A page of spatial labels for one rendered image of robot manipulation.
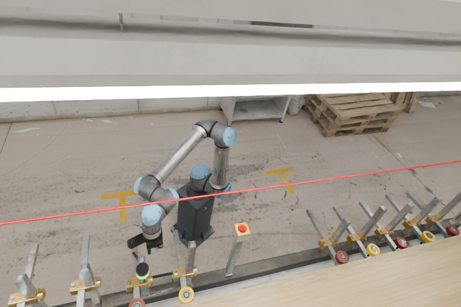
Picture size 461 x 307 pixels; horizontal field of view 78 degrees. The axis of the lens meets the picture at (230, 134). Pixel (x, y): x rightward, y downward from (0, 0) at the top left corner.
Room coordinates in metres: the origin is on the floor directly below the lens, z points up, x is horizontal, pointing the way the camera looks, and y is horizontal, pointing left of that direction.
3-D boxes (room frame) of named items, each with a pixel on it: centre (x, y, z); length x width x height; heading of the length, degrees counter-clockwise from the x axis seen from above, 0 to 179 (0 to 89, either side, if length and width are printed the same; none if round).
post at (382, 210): (1.26, -1.07, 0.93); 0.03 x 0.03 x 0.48; 24
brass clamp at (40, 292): (0.45, 0.79, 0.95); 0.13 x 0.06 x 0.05; 114
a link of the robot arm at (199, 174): (1.53, 0.17, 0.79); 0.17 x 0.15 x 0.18; 69
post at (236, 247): (0.86, -0.16, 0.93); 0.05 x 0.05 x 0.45; 24
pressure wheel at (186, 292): (0.61, 0.06, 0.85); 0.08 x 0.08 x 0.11
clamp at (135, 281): (0.64, 0.33, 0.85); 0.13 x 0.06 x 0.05; 114
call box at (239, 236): (0.86, -0.16, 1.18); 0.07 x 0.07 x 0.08; 24
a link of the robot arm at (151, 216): (0.75, 0.29, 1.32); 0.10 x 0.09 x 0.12; 159
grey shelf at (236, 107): (3.65, -0.25, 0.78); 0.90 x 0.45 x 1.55; 116
